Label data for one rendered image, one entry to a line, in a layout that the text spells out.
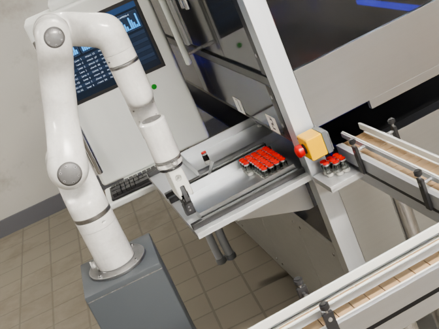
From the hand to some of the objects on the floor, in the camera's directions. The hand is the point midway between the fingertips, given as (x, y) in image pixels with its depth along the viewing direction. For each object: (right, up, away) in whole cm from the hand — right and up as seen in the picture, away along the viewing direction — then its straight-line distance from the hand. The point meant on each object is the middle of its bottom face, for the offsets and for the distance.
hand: (189, 207), depth 250 cm
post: (+73, -63, +30) cm, 101 cm away
